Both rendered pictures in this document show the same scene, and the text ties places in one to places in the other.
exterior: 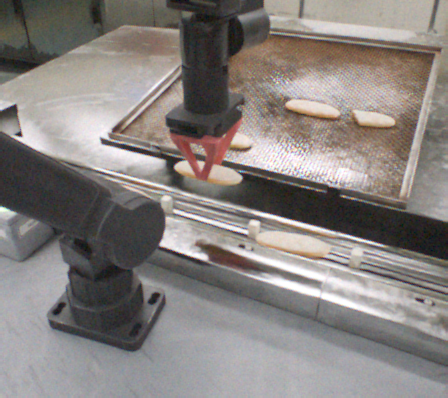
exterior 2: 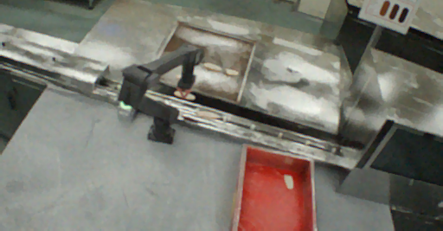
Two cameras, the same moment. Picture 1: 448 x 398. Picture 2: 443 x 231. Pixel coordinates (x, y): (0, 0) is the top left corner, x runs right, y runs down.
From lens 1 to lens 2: 1.00 m
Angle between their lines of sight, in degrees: 18
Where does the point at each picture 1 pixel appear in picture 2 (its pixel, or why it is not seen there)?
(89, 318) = (160, 137)
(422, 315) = (239, 132)
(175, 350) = (181, 144)
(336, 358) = (219, 144)
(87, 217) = (166, 114)
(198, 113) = (185, 83)
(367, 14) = not seen: outside the picture
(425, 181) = (245, 95)
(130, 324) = (169, 137)
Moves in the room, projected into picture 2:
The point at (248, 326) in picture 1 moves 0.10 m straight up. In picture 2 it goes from (197, 137) to (201, 122)
